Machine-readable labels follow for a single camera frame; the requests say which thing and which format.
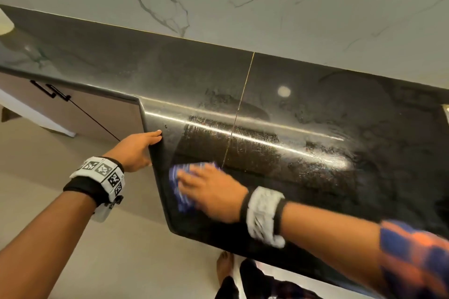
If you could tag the person's left hand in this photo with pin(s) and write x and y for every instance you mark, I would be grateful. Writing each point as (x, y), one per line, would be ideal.
(133, 151)

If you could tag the person's right hand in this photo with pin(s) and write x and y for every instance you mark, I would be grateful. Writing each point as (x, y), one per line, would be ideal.
(217, 194)

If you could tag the blue striped cloth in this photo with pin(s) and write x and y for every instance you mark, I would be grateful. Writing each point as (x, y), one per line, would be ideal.
(181, 197)

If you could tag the person's left forearm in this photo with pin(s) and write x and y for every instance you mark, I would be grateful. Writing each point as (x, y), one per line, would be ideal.
(38, 250)

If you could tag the person's left foot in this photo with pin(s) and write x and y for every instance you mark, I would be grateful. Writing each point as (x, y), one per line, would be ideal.
(224, 267)

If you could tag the left wrist marker band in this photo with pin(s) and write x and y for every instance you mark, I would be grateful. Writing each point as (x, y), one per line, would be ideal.
(95, 180)

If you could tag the wrist marker band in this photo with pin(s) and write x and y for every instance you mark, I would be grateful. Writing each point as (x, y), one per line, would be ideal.
(95, 180)
(265, 217)

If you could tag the right wrist marker band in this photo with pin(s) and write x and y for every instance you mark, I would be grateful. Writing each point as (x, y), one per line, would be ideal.
(265, 217)

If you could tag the brown lower drawer unit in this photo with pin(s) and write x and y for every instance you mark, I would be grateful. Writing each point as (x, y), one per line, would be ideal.
(91, 116)

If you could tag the white paper sheet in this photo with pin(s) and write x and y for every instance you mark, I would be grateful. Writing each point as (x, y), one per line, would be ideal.
(31, 114)

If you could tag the blue orange plaid shirt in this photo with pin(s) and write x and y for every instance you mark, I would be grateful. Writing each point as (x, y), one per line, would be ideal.
(417, 257)

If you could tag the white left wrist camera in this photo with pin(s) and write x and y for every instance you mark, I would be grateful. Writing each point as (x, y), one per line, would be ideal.
(105, 211)

